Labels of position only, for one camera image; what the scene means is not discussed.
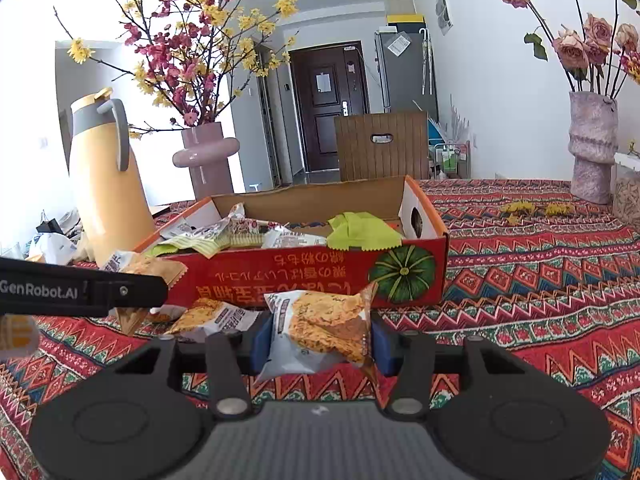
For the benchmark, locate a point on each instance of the yellow black box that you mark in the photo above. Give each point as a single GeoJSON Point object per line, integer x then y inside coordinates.
{"type": "Point", "coordinates": [405, 19]}

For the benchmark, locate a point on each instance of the grey refrigerator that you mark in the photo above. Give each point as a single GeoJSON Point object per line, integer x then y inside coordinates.
{"type": "Point", "coordinates": [405, 80]}

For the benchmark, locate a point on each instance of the yellow-green snack packet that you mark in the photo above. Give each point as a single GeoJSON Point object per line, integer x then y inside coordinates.
{"type": "Point", "coordinates": [200, 246]}

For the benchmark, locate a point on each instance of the green snack packet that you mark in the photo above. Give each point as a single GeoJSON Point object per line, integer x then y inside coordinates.
{"type": "Point", "coordinates": [360, 232]}

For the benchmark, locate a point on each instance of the clear jar of seeds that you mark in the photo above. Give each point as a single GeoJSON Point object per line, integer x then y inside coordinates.
{"type": "Point", "coordinates": [627, 200]}

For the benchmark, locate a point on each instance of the fallen yellow petals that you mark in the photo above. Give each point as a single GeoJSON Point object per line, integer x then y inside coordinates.
{"type": "Point", "coordinates": [520, 207]}

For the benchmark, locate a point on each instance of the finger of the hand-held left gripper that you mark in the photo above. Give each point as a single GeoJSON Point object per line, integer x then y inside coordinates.
{"type": "Point", "coordinates": [130, 291]}

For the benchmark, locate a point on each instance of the white trolley rack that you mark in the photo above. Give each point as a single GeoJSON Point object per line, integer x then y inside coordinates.
{"type": "Point", "coordinates": [450, 160]}

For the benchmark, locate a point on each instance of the pink yellow flowering branches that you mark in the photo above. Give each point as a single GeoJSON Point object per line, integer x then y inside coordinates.
{"type": "Point", "coordinates": [190, 55]}

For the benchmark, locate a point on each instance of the white plastic bag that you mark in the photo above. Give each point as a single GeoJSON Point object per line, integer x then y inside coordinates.
{"type": "Point", "coordinates": [50, 247]}

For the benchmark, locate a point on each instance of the dried pink roses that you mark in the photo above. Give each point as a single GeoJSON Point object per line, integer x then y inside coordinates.
{"type": "Point", "coordinates": [572, 47]}

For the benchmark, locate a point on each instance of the smooth pink vase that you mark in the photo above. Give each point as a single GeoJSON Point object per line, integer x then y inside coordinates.
{"type": "Point", "coordinates": [210, 175]}

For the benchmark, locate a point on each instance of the white umbrella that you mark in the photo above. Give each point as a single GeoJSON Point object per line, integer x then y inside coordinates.
{"type": "Point", "coordinates": [426, 65]}

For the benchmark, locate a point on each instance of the yellow thermos jug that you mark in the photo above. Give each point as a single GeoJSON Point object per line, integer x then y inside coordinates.
{"type": "Point", "coordinates": [110, 200]}

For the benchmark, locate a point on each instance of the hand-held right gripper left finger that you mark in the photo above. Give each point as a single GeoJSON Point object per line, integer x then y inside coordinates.
{"type": "Point", "coordinates": [260, 347]}

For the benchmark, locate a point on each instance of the beige cardboard box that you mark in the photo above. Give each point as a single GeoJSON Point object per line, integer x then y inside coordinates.
{"type": "Point", "coordinates": [400, 2]}

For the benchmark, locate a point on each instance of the textured pink vase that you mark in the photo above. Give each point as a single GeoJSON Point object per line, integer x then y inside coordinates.
{"type": "Point", "coordinates": [592, 150]}

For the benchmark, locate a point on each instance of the red cardboard box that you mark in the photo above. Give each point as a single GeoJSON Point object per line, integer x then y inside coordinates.
{"type": "Point", "coordinates": [310, 275]}

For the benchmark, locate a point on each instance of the wooden chair back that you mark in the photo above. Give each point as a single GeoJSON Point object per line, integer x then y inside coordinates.
{"type": "Point", "coordinates": [380, 160]}

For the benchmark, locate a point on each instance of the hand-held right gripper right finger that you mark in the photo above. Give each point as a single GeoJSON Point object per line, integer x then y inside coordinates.
{"type": "Point", "coordinates": [382, 350]}

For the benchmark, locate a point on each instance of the pink yellow printed snack packet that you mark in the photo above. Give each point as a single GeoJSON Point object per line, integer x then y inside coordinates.
{"type": "Point", "coordinates": [244, 225]}

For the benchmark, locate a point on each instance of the yellow mug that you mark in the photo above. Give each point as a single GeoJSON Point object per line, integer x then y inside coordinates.
{"type": "Point", "coordinates": [17, 335]}

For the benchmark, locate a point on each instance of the dark brown door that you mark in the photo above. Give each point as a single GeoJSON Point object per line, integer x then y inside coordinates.
{"type": "Point", "coordinates": [330, 135]}

